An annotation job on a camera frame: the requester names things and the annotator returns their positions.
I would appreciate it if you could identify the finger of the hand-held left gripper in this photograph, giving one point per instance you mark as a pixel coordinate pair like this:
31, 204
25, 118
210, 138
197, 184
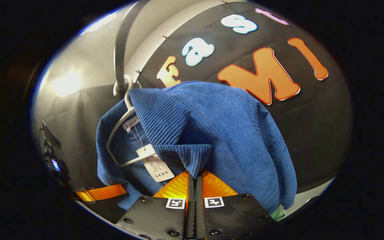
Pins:
102, 192

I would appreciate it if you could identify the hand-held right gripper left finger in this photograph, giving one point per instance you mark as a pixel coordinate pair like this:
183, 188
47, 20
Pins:
158, 216

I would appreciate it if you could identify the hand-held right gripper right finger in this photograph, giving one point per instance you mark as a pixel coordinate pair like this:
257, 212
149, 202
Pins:
232, 216

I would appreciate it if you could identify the green laundry hamper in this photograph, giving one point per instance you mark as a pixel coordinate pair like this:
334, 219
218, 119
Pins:
278, 215

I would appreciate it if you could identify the white clothes hanger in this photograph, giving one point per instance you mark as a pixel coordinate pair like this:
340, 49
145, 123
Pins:
120, 124

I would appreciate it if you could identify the black backdrop cloth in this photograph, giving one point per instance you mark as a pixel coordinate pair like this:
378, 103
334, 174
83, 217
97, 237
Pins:
75, 133
312, 116

